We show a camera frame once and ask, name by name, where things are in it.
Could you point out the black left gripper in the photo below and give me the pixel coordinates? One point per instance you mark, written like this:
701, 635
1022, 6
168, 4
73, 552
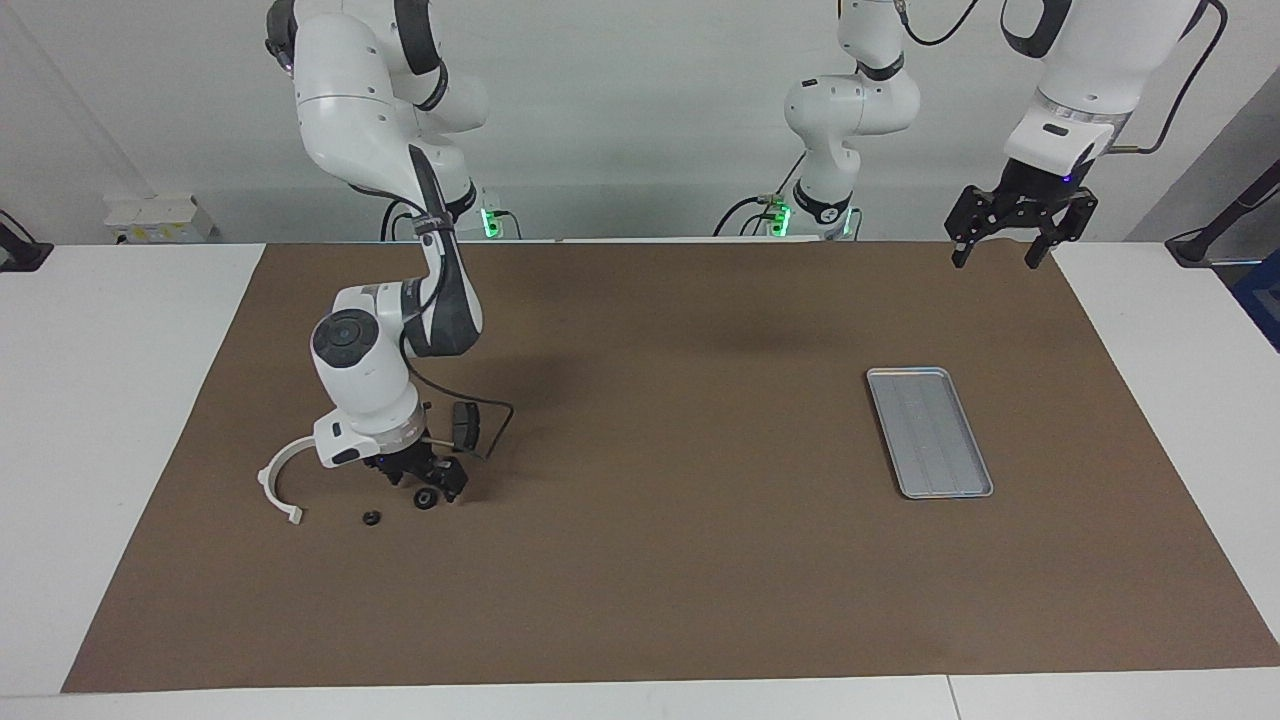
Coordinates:
1030, 193

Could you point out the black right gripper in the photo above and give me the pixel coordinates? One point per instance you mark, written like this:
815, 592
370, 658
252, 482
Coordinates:
405, 465

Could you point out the large black bearing gear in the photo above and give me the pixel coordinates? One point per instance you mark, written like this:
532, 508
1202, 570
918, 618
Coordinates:
425, 502

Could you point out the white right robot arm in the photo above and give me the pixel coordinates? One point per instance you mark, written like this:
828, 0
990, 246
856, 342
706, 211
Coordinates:
360, 370

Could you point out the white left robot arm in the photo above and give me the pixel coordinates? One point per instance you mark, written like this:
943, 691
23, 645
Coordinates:
850, 110

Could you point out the silver metal tray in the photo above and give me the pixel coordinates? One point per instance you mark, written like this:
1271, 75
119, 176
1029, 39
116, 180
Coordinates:
935, 450

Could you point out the dark grey short brake pad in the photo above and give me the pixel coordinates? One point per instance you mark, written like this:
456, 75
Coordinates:
466, 425

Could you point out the brown table mat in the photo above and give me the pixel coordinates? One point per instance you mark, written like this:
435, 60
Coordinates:
650, 550

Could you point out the white curved plastic bracket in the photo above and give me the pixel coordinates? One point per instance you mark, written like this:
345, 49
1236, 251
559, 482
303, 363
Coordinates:
266, 482

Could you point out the black camera stand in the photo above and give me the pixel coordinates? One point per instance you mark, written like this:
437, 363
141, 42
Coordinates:
1200, 245

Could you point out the white wall socket box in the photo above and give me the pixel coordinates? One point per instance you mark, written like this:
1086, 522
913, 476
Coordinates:
160, 215

